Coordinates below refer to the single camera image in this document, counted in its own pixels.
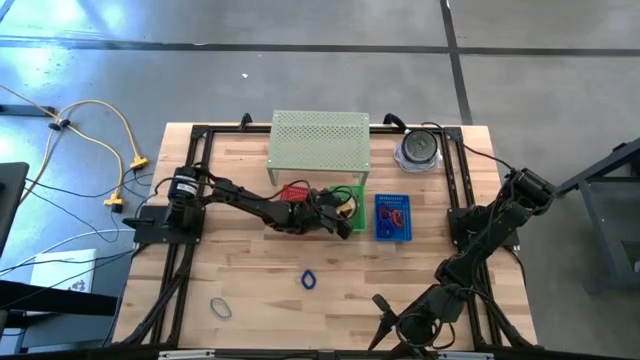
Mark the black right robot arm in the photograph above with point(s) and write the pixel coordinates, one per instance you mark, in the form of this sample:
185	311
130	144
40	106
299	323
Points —
480	240

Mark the blue coil wristband keyring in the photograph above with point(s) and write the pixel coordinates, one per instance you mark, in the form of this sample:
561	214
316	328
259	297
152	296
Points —
380	229
303	280

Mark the orange coil wristband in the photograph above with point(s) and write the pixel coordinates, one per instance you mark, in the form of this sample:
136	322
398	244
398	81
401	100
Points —
402	220

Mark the white box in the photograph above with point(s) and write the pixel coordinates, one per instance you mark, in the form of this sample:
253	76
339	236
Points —
60	270

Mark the dark metal cart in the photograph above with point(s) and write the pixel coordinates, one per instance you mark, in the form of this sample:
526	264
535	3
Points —
595	225

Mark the red plastic basket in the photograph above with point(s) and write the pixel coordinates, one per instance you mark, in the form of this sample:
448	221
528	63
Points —
292	192

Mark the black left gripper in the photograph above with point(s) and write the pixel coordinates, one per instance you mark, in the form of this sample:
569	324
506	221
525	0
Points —
310	215

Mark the green perforated metal shelf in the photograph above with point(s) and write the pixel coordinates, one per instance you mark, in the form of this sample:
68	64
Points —
320	140

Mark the black floor bar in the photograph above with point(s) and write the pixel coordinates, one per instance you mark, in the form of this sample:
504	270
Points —
25	110

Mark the silver metal bracket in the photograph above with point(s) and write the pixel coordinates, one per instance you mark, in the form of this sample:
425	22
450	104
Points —
465	355
185	354

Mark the black desk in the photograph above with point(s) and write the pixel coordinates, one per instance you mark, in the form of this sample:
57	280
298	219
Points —
12	200
50	300

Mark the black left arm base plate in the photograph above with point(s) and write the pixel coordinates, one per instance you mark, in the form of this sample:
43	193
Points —
150	235

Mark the white canister black lid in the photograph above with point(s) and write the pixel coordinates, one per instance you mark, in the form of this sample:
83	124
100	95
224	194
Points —
420	146

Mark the blue plastic basket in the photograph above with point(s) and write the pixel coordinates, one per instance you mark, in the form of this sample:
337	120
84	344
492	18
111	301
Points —
405	235

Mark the green plastic basket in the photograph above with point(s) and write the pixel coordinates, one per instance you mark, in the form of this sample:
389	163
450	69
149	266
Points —
361	222

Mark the yellow crayon box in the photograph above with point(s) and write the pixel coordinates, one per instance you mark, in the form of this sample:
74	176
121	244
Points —
346	210

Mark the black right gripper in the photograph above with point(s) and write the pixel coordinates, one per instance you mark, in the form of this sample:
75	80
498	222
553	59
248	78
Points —
430	307

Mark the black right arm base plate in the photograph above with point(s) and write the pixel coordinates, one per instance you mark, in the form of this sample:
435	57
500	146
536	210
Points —
505	237

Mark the clear plastic wrap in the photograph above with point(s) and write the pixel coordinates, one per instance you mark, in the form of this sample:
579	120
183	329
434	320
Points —
400	166

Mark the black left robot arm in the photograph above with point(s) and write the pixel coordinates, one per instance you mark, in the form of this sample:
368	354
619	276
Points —
240	197

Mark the blue rubber band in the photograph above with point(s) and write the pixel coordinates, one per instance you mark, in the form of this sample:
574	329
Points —
212	306

